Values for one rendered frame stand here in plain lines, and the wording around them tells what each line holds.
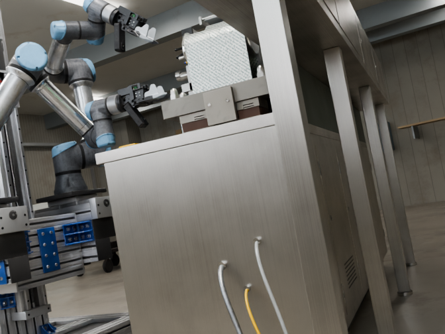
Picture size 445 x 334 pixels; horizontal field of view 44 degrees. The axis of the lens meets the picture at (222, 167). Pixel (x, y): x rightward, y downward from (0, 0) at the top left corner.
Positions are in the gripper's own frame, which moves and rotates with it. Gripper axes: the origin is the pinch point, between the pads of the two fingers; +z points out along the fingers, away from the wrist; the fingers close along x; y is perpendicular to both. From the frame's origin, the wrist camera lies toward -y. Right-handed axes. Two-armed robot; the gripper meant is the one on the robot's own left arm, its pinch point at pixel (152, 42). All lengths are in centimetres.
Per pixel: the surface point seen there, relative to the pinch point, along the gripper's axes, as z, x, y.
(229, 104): 51, -26, -5
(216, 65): 30.9, -4.4, 3.7
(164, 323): 67, -30, -78
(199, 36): 19.1, -3.6, 10.6
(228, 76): 37.2, -4.4, 2.5
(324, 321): 111, -81, -30
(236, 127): 58, -30, -10
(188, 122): 39.2, -23.0, -16.9
